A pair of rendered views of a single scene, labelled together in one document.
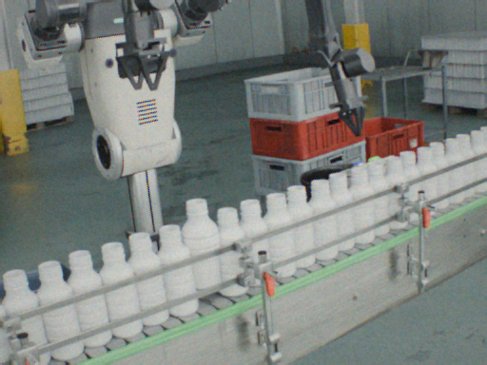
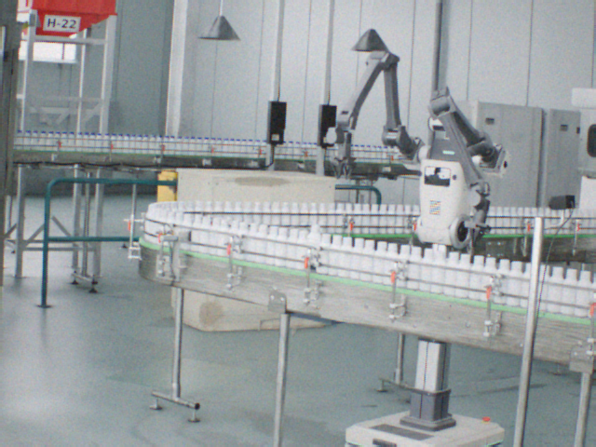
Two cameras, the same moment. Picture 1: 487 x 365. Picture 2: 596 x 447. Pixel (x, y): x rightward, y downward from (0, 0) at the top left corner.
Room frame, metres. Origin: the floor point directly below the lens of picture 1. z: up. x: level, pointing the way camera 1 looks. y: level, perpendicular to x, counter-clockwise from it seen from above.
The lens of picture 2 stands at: (-0.13, -5.00, 1.67)
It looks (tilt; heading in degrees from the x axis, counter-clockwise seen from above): 5 degrees down; 77
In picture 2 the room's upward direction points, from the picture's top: 4 degrees clockwise
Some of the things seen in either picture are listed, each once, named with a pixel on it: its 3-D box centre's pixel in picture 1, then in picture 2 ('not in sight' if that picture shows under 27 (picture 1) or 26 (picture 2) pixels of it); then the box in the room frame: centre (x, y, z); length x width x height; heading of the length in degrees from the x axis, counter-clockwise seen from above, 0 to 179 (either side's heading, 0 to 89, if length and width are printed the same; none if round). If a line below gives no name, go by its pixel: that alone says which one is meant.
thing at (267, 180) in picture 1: (311, 164); not in sight; (3.91, -0.39, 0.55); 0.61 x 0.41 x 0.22; 133
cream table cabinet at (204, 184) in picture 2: not in sight; (251, 248); (1.76, 4.46, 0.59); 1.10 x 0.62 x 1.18; 18
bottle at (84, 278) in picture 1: (87, 298); (273, 245); (1.02, 0.29, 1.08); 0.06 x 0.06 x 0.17
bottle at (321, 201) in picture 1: (321, 220); (368, 261); (1.33, -0.15, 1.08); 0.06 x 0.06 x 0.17
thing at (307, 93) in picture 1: (305, 92); not in sight; (3.91, -0.38, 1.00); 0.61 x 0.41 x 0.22; 133
